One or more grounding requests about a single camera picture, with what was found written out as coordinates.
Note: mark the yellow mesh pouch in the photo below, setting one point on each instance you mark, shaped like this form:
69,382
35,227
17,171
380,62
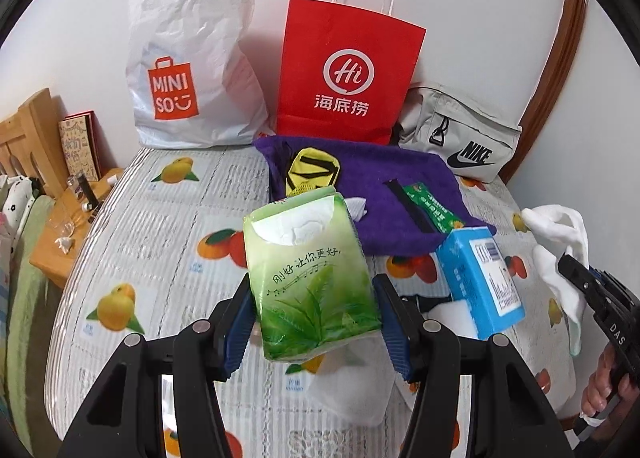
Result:
310,173

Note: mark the green tissue pack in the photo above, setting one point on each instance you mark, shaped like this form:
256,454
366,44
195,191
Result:
310,288

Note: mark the red paper shopping bag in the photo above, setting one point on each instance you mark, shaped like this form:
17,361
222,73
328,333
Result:
350,38

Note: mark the green sachet packet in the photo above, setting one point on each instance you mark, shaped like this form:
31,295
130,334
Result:
430,208

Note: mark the green bed blanket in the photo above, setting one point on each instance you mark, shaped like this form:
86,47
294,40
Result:
25,313

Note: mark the fruit print tablecloth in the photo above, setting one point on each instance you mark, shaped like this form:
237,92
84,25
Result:
150,238

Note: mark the grey waist bag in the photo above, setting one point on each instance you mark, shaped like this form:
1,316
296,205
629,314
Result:
465,113

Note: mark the small dark bottle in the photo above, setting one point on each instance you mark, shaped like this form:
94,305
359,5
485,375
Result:
87,193

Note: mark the clear plastic piece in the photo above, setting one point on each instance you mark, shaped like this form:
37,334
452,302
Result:
65,230

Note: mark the white plastic shopping bag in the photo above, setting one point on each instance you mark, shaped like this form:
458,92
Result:
200,38

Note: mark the wooden nightstand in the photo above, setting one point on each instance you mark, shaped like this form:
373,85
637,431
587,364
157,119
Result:
50,258

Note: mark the white spotted plush toy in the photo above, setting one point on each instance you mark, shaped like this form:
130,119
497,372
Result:
17,198

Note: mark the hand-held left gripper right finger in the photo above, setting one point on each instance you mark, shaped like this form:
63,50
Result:
397,338

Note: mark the wooden headboard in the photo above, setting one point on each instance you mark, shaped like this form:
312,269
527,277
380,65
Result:
35,128

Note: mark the illustrated cover book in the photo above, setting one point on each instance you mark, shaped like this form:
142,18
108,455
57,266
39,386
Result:
77,148

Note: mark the purple cloth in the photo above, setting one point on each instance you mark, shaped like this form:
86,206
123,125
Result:
380,163

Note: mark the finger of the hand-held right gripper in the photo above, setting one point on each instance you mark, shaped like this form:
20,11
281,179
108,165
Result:
611,287
577,273

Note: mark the blue tissue pack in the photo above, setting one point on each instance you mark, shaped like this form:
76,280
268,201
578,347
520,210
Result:
470,278

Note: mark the brown wooden door frame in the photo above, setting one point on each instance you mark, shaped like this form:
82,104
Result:
565,63

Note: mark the white sock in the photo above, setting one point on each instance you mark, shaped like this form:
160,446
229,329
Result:
555,225

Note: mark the white sponge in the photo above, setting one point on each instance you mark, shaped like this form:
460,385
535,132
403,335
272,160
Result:
452,320

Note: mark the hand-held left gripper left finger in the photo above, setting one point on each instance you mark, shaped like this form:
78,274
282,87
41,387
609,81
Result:
240,333

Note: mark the person's right hand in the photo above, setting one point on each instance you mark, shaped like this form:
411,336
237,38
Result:
600,388

